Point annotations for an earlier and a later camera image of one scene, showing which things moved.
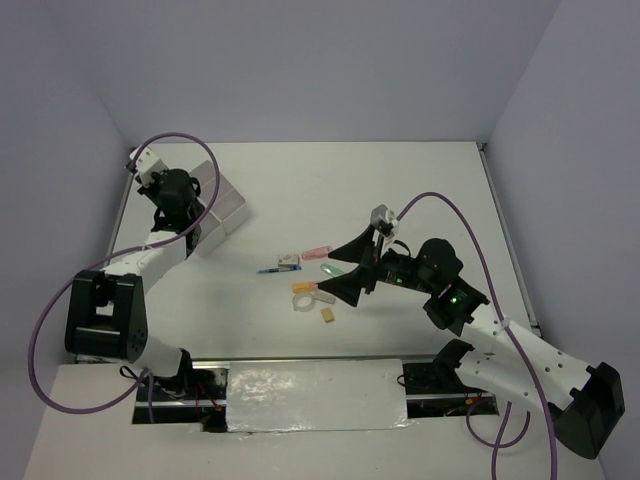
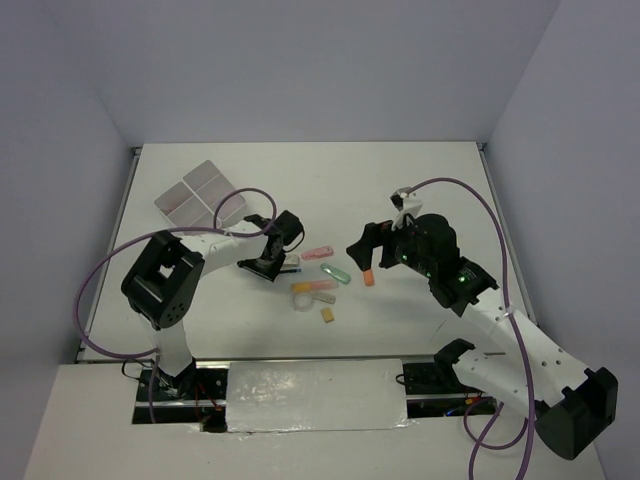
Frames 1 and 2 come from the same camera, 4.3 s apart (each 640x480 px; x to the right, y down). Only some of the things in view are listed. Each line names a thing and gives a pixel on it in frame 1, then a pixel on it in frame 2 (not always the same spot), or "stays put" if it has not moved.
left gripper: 148,190 -> 269,273
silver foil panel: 316,395 stays put
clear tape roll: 303,302 stays put
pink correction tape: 315,253 stays put
